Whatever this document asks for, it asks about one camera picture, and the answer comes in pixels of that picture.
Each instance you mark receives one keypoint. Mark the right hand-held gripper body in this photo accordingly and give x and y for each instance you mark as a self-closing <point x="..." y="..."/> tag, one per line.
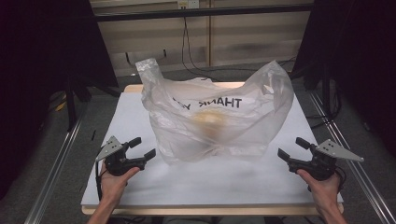
<point x="322" y="165"/>

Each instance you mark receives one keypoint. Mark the tan round food item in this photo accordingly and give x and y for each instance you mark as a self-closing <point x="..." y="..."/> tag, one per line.
<point x="209" y="123"/>

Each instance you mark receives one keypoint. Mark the translucent white plastic bag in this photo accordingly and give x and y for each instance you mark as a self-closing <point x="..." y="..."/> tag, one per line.
<point x="236" y="130"/>

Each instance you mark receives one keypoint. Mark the metal floor rail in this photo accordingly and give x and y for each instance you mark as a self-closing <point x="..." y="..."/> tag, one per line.
<point x="54" y="174"/>
<point x="358" y="174"/>

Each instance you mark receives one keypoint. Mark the white table mat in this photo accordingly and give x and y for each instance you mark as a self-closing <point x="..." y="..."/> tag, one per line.
<point x="199" y="183"/>

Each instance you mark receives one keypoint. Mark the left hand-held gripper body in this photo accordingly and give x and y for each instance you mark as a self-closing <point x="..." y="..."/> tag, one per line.
<point x="120" y="163"/>

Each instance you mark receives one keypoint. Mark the black metal stand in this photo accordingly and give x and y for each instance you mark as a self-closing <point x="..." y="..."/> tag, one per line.
<point x="71" y="109"/>

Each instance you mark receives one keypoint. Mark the black curtain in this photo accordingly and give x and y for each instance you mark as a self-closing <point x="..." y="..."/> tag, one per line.
<point x="361" y="56"/>
<point x="37" y="77"/>

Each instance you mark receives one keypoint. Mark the white wall outlet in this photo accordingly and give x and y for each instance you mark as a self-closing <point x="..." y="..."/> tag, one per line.
<point x="188" y="4"/>

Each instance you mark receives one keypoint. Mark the person's right hand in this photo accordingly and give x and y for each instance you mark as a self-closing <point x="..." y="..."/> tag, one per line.
<point x="325" y="191"/>

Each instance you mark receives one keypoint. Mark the person's left hand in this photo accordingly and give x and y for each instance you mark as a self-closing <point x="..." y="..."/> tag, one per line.
<point x="113" y="186"/>

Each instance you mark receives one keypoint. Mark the black horizontal bar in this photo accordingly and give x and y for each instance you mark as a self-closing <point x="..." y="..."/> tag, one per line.
<point x="202" y="12"/>

